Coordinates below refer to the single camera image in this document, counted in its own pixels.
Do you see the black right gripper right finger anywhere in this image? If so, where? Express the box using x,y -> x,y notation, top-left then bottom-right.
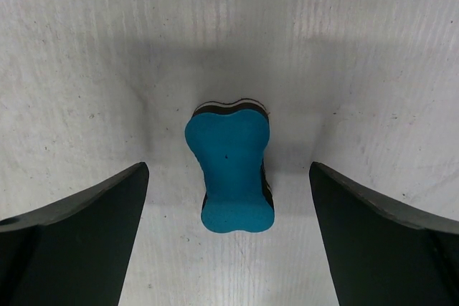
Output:
309,162 -> 458,305

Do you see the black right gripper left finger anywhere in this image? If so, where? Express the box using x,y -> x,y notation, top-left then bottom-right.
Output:
1,162 -> 149,305

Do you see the blue whiteboard eraser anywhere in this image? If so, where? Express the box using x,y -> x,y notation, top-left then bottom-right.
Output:
184,98 -> 275,234

